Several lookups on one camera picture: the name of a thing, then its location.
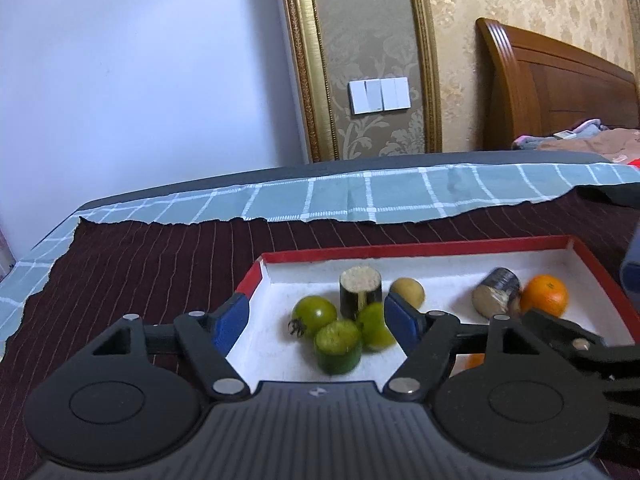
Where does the orange mandarin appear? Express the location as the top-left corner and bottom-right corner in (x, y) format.
(456, 353), (485, 370)
(520, 274), (570, 318)

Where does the green tomato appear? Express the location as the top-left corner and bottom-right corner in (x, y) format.
(288, 296), (337, 339)
(356, 302), (396, 351)

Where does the sugarcane piece white end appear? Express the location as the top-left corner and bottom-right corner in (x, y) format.
(338, 266), (382, 320)

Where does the black sugarcane piece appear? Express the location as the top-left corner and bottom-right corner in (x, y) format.
(472, 268), (521, 318)

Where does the cut green lime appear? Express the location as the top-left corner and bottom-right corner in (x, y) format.
(314, 320), (363, 375)

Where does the red shallow cardboard box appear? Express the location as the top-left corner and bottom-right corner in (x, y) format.
(227, 235), (639, 387)

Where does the dark maroon striped cloth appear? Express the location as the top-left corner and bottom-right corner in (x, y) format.
(1, 184), (639, 479)

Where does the teal checked tablecloth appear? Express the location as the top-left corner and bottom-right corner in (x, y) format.
(1, 153), (639, 341)

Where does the clothes pile on bed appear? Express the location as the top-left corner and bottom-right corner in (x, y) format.
(511, 118), (640, 167)

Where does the wooden bed headboard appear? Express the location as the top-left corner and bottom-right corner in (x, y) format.
(476, 18), (639, 151)

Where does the white wall switch panel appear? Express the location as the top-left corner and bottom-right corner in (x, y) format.
(347, 77), (411, 115)

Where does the gold picture frame panel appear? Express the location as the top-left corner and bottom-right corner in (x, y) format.
(281, 0), (442, 162)

